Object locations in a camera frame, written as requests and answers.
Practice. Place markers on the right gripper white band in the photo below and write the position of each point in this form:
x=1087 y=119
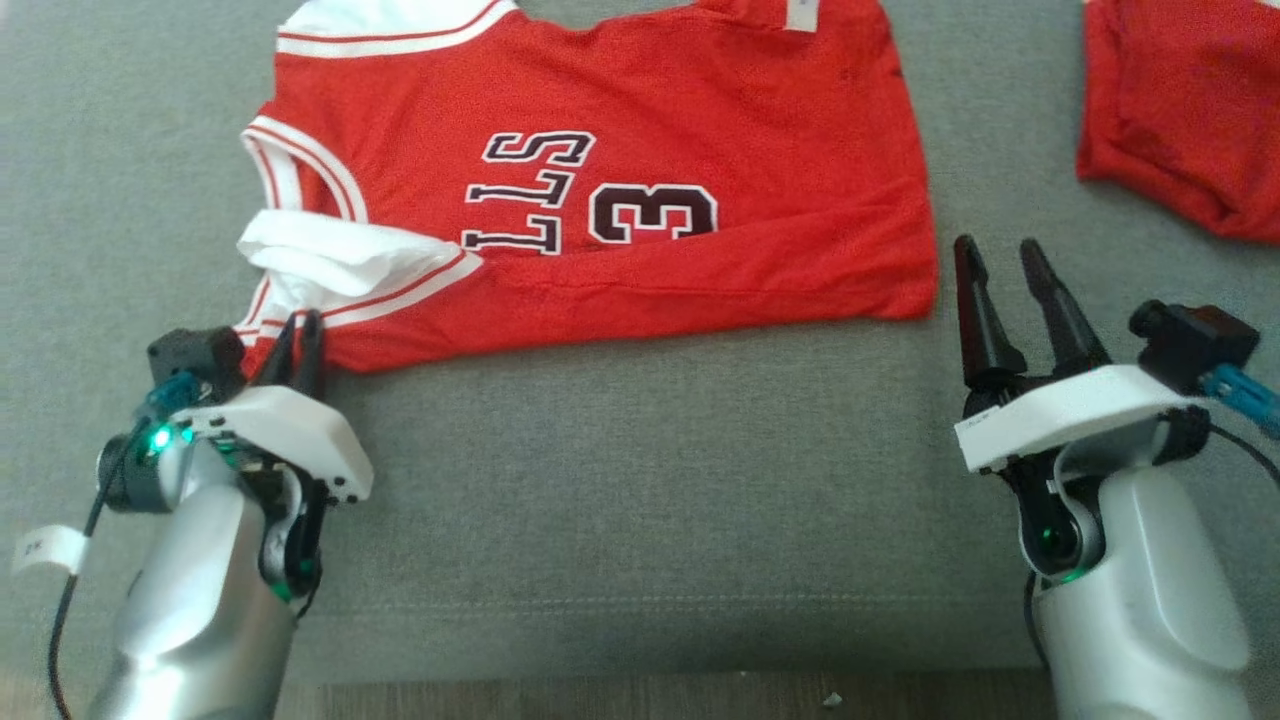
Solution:
x=1060 y=415

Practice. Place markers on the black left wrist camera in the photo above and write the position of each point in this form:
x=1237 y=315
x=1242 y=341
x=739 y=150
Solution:
x=195 y=355

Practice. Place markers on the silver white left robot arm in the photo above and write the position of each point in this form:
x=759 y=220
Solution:
x=190 y=600

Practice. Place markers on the red shorts with white trim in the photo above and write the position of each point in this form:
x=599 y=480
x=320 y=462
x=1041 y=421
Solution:
x=1190 y=110

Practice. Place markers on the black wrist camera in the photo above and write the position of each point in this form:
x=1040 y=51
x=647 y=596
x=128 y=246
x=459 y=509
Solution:
x=1200 y=345
x=195 y=355

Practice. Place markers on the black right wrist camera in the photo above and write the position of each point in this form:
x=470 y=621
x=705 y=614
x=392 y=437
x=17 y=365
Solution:
x=1200 y=345

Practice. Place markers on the red basketball jersey white trim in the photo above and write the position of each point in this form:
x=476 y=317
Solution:
x=700 y=120

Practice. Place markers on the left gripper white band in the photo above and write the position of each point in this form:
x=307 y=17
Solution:
x=290 y=430

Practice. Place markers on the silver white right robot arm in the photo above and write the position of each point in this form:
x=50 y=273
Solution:
x=1150 y=600

